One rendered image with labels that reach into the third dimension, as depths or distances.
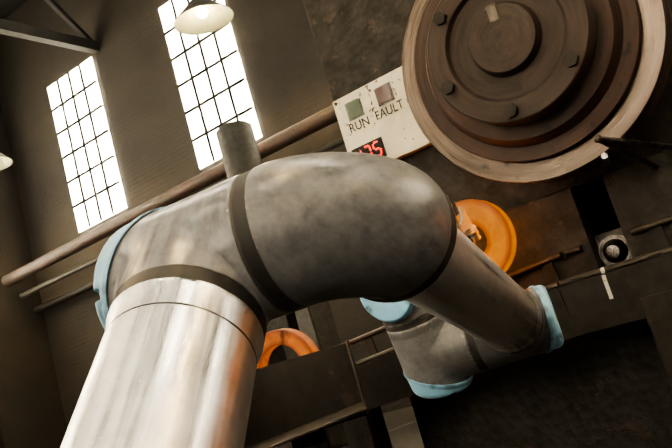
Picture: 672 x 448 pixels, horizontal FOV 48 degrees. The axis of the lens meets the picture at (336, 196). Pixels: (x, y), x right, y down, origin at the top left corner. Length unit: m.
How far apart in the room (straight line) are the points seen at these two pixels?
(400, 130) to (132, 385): 1.20
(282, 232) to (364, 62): 1.19
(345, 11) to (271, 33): 7.93
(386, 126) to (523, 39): 0.45
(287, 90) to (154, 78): 2.37
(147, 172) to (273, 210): 10.41
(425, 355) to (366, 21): 0.86
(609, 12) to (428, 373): 0.63
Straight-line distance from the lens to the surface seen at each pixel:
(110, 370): 0.50
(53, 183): 12.57
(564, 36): 1.27
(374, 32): 1.69
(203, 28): 8.17
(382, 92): 1.63
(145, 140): 11.00
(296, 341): 1.62
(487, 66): 1.29
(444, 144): 1.40
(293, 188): 0.54
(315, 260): 0.53
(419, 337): 1.08
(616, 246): 1.41
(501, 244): 1.35
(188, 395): 0.47
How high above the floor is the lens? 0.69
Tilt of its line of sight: 12 degrees up
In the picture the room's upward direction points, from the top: 17 degrees counter-clockwise
